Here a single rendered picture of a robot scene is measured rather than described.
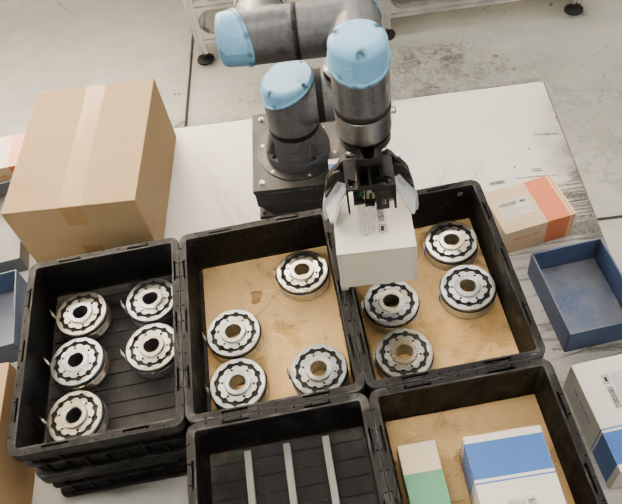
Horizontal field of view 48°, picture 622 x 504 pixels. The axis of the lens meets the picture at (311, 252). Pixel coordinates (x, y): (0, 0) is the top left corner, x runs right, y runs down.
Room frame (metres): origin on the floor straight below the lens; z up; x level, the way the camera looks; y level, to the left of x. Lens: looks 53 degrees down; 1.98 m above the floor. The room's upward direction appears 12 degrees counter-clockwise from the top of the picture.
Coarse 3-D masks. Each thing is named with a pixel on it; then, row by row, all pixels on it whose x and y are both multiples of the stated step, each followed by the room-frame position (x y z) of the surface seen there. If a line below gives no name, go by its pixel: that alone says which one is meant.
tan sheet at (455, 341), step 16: (416, 240) 0.85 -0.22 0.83; (480, 256) 0.78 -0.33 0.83; (432, 272) 0.76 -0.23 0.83; (368, 288) 0.76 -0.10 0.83; (416, 288) 0.73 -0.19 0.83; (432, 288) 0.73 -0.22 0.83; (432, 304) 0.69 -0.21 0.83; (496, 304) 0.66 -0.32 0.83; (432, 320) 0.66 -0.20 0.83; (448, 320) 0.65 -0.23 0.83; (464, 320) 0.64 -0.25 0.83; (480, 320) 0.64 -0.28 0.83; (496, 320) 0.63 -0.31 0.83; (368, 336) 0.65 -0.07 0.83; (432, 336) 0.62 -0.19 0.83; (448, 336) 0.62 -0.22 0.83; (464, 336) 0.61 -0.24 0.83; (480, 336) 0.60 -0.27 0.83; (496, 336) 0.60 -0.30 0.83; (512, 336) 0.59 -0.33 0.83; (448, 352) 0.58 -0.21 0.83; (464, 352) 0.58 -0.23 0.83; (480, 352) 0.57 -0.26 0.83; (496, 352) 0.57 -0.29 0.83; (512, 352) 0.56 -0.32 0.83
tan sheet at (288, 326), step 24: (240, 264) 0.88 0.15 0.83; (264, 264) 0.86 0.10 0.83; (216, 288) 0.83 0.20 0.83; (240, 288) 0.82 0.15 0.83; (264, 288) 0.81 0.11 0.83; (216, 312) 0.77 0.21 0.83; (264, 312) 0.75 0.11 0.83; (288, 312) 0.74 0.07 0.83; (312, 312) 0.73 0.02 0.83; (336, 312) 0.72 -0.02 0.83; (264, 336) 0.70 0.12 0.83; (288, 336) 0.69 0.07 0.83; (312, 336) 0.68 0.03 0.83; (336, 336) 0.66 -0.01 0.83; (216, 360) 0.67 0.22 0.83; (264, 360) 0.65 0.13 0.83; (288, 360) 0.64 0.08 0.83; (240, 384) 0.61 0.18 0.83; (288, 384) 0.59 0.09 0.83; (216, 408) 0.57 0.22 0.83
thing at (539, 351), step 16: (432, 192) 0.88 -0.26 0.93; (480, 192) 0.85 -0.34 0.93; (496, 240) 0.74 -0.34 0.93; (512, 272) 0.66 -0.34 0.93; (352, 288) 0.70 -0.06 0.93; (512, 288) 0.63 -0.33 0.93; (352, 304) 0.66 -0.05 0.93; (352, 320) 0.63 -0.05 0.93; (528, 320) 0.57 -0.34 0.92; (528, 352) 0.50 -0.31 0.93; (544, 352) 0.50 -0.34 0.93; (368, 368) 0.53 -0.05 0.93; (448, 368) 0.51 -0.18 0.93; (464, 368) 0.50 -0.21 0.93; (480, 368) 0.49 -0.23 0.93; (368, 384) 0.51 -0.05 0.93; (384, 384) 0.50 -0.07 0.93
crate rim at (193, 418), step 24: (288, 216) 0.89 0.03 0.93; (312, 216) 0.88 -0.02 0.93; (192, 240) 0.89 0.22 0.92; (336, 264) 0.76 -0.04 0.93; (336, 288) 0.71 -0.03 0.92; (192, 384) 0.57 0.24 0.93; (360, 384) 0.51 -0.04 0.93; (192, 408) 0.53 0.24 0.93; (240, 408) 0.51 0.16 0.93; (264, 408) 0.50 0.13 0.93
